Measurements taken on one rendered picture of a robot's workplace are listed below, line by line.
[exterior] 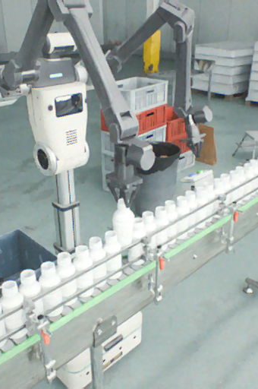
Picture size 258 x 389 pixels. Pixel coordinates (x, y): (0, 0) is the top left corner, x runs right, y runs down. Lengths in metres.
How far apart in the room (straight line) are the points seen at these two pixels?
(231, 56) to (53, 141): 6.93
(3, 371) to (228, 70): 7.78
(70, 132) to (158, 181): 1.79
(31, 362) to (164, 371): 1.25
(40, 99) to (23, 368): 1.01
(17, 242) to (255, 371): 1.48
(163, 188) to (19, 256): 1.95
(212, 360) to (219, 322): 0.31
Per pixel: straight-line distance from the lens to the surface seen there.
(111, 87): 1.12
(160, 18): 1.54
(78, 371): 2.13
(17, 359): 1.16
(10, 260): 1.77
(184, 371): 2.35
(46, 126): 1.67
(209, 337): 2.54
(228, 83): 8.46
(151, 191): 3.46
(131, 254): 1.33
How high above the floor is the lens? 1.81
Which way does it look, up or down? 28 degrees down
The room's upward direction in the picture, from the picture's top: straight up
